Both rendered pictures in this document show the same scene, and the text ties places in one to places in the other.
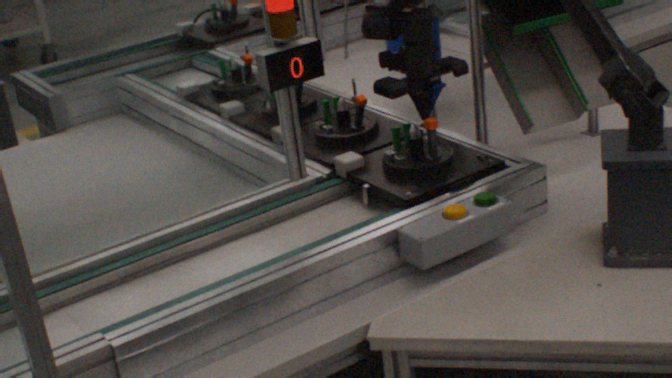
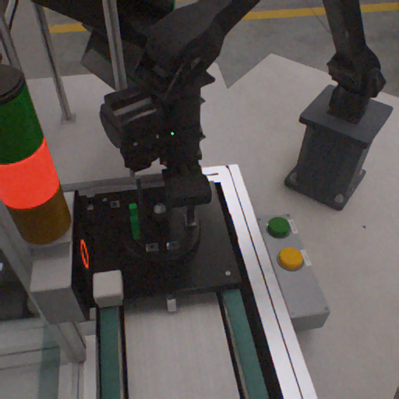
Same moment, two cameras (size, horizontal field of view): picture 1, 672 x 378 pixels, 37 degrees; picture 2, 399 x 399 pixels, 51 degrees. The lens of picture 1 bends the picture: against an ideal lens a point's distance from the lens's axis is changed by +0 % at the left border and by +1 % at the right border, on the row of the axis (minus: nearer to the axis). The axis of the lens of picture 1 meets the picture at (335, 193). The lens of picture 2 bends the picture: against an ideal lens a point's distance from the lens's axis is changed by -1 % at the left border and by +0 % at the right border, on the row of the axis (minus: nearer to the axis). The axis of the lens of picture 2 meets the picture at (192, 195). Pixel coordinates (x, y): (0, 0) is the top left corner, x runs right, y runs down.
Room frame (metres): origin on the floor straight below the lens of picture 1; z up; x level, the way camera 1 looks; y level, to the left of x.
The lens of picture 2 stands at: (1.62, 0.23, 1.57)
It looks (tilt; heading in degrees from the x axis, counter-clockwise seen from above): 48 degrees down; 291
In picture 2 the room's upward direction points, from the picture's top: straight up
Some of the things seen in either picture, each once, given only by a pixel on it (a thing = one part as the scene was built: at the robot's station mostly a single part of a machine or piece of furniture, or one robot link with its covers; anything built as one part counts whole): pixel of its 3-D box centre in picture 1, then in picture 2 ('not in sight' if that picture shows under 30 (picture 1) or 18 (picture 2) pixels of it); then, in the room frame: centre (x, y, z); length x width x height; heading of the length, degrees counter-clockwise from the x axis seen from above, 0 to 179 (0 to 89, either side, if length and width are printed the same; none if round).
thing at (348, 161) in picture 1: (349, 165); (108, 289); (1.87, -0.04, 0.97); 0.05 x 0.05 x 0.04; 30
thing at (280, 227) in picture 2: (485, 200); (278, 227); (1.64, -0.27, 0.96); 0.04 x 0.04 x 0.02
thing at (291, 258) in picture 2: (455, 213); (290, 259); (1.61, -0.21, 0.96); 0.04 x 0.04 x 0.02
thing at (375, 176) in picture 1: (418, 167); (162, 237); (1.83, -0.17, 0.96); 0.24 x 0.24 x 0.02; 30
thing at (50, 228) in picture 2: (282, 22); (37, 206); (1.84, 0.05, 1.28); 0.05 x 0.05 x 0.05
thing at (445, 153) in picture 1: (417, 158); (161, 231); (1.83, -0.17, 0.98); 0.14 x 0.14 x 0.02
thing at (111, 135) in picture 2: (394, 10); (151, 91); (1.82, -0.15, 1.28); 0.12 x 0.08 x 0.11; 57
